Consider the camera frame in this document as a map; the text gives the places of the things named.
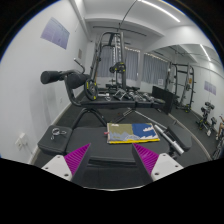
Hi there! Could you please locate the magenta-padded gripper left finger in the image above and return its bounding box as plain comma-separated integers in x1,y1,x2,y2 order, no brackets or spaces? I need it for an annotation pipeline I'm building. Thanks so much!
41,143,92,183

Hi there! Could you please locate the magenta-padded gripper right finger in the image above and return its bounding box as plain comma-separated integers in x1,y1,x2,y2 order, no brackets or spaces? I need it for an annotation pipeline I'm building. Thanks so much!
132,143,184,184

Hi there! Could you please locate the patterned blue and olive towel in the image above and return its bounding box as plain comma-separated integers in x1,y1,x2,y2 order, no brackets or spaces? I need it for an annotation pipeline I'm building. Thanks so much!
106,122,161,145

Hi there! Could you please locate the black padded weight bench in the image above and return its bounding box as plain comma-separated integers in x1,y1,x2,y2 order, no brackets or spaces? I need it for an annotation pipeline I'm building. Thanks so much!
37,123,172,191

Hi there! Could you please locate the silver barbell bar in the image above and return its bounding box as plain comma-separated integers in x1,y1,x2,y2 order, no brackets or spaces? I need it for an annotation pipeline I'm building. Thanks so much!
153,124,185,156

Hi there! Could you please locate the metal spring collar clip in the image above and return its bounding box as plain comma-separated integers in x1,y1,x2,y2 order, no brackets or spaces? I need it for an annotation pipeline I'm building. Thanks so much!
50,127,68,141

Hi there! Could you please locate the black padded seat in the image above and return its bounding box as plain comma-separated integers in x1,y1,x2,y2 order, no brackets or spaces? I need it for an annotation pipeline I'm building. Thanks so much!
162,124,194,158

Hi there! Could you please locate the black upright padded block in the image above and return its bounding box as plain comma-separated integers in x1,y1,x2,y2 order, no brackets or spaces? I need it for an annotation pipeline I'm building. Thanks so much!
151,85,178,114

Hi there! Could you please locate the black bench with roller pads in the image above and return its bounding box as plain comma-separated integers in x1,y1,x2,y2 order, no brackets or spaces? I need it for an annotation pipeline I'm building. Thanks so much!
40,68,168,129

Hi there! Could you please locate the black and yellow weight plate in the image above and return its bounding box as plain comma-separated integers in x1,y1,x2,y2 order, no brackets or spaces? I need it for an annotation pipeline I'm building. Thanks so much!
83,79,99,102

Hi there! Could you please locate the grey window curtain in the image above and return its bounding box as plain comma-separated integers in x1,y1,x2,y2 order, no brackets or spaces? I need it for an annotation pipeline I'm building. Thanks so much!
99,46,139,81
141,53,169,84

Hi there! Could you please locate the long ceiling light strip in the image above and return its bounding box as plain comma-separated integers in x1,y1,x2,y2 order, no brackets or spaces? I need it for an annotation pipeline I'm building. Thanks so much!
141,0,181,24

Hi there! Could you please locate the white wall socket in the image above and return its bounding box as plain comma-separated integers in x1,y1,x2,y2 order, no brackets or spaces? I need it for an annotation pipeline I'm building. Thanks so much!
14,133,28,149

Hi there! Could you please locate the grey cable machine rack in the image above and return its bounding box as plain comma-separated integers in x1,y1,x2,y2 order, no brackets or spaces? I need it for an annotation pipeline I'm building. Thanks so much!
89,31,129,93

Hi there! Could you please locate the purple wall poster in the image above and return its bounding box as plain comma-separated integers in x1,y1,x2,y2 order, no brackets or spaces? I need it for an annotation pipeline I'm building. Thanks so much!
40,17,71,50

